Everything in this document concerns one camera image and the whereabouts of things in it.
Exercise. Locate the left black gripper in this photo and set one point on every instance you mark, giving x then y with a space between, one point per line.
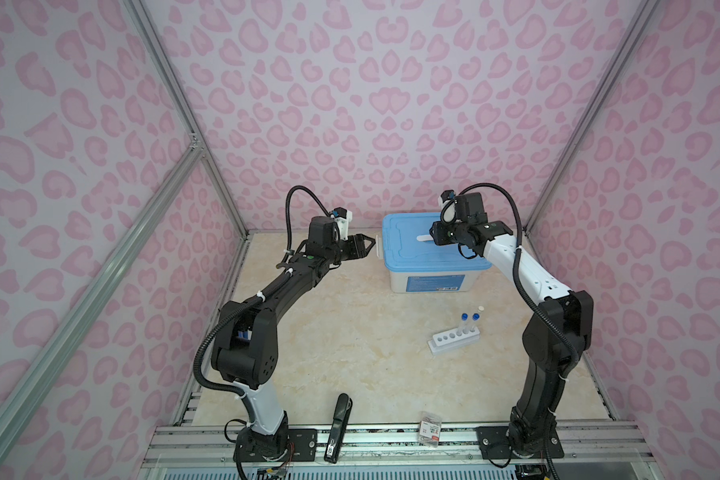
357 247

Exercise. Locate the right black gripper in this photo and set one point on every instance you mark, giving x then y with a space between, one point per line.
439 233

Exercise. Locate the blue plastic bin lid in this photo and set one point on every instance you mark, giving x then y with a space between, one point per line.
404 252

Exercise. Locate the white plastic storage bin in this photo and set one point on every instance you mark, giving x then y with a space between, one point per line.
433 281

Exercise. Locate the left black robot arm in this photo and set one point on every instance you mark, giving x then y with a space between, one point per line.
240 353

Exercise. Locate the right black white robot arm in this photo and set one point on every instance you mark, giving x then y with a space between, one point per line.
560 327

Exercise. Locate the white test tube rack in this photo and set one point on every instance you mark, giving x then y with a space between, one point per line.
452 339

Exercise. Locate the black stapler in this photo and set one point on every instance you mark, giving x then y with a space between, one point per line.
340 422

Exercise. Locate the clear box red label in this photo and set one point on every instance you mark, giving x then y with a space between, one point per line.
429 430

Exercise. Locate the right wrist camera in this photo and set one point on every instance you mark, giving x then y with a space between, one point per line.
447 202

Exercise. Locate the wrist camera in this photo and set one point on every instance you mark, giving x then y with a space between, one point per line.
447 202
342 218

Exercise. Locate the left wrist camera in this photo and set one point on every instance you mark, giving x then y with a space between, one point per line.
342 218

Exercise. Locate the blue handled tool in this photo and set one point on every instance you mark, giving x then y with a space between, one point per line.
244 334

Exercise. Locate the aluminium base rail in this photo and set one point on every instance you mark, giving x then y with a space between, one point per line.
581 449

